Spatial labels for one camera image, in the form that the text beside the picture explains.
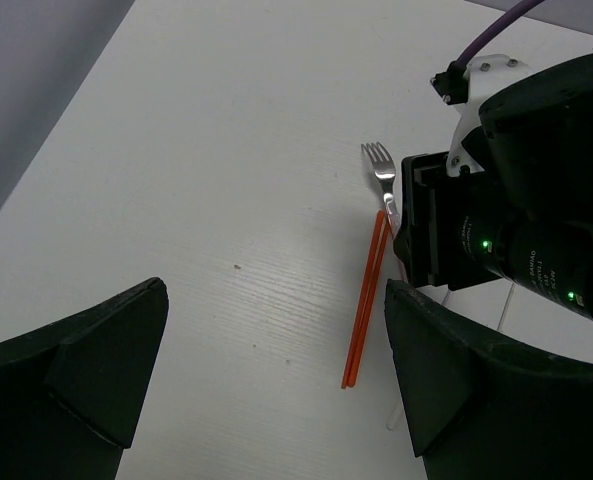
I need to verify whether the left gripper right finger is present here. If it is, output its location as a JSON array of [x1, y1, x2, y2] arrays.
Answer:
[[384, 280, 593, 479]]

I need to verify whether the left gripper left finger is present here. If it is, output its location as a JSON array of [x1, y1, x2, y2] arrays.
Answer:
[[0, 278, 168, 479]]

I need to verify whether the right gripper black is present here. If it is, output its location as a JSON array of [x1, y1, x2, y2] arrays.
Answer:
[[393, 49, 593, 291]]

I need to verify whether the white chopstick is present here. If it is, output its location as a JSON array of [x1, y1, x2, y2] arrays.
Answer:
[[496, 283, 516, 332]]

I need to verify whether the red chopstick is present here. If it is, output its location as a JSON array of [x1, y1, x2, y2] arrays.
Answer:
[[346, 219, 390, 388], [341, 210, 385, 389]]

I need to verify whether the fork with pink handle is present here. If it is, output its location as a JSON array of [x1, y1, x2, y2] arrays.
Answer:
[[361, 142, 401, 237]]

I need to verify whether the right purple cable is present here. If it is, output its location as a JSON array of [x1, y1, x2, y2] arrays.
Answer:
[[458, 0, 547, 69]]

